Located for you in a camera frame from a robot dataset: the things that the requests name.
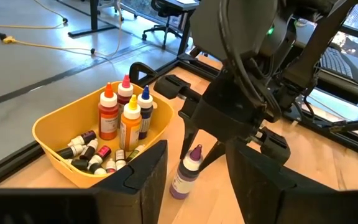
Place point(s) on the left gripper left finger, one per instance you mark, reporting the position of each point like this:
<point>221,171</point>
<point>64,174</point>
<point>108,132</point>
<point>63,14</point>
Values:
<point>141,186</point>

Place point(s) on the small dark food coloring bottle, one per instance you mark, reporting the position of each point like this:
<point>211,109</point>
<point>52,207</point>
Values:
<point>70,152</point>
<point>90,149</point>
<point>96,169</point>
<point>84,137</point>
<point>79,164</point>

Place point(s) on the large red-orange food coloring bottle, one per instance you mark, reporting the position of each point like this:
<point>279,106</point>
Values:
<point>108,121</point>

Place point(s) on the black frame clamp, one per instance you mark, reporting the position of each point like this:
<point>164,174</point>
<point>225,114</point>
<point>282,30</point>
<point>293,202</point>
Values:
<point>138,67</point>

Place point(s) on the black desk leg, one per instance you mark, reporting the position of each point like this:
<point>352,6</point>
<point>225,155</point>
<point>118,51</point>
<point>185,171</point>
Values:
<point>94,15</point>

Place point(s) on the large pink food coloring bottle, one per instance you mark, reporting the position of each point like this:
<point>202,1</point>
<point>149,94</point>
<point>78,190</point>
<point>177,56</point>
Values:
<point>125,91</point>

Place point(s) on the black keyboard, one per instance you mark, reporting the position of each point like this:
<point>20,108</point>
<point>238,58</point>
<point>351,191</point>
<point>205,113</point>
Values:
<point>337,63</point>

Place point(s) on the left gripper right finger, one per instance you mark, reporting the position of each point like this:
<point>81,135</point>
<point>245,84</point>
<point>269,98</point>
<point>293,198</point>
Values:
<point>259,199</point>

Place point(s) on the yellow plastic bin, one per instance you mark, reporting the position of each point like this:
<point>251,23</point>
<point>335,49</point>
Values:
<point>73,118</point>

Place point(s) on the small pink food coloring bottle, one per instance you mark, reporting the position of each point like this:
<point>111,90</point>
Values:
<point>99,154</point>

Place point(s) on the small white ball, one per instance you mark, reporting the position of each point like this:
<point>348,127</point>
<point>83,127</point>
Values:
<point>134,152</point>

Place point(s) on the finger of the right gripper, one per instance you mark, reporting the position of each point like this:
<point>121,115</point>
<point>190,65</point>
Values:
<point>214,154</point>
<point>188,137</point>

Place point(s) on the large blue food coloring bottle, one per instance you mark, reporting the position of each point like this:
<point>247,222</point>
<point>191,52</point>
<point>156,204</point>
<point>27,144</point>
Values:
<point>145,115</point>

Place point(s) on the small red food coloring bottle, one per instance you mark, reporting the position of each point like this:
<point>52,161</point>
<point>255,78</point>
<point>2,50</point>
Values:
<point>110,166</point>

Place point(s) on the large purple food coloring bottle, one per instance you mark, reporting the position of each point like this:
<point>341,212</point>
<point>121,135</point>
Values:
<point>183,183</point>

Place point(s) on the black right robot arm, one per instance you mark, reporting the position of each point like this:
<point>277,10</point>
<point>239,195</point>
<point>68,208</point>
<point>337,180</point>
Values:
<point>235,28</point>

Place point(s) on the yellow power plug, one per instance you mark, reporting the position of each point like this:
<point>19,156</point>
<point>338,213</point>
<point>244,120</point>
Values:
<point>9,39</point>

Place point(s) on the black office chair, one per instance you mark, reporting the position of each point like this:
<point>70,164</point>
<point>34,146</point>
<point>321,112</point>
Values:
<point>166,9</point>

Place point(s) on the large yellow food coloring bottle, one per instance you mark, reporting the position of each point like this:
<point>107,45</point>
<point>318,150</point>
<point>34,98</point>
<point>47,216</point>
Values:
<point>130,130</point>

